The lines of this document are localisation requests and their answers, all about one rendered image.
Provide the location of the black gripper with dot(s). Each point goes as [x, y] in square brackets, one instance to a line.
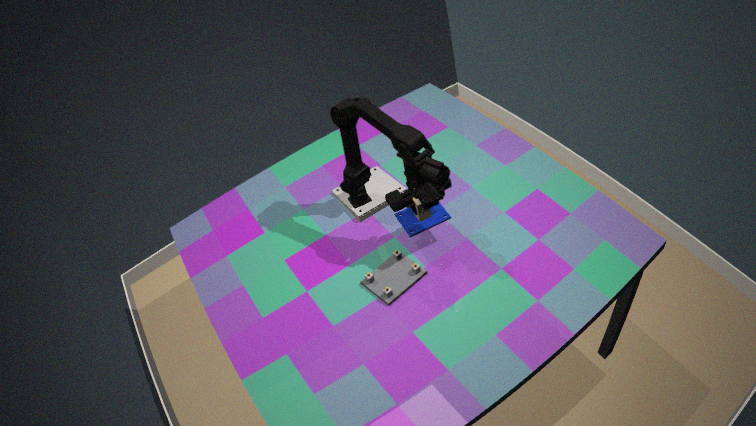
[398, 201]

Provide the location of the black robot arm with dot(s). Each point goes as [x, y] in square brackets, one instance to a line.
[405, 139]

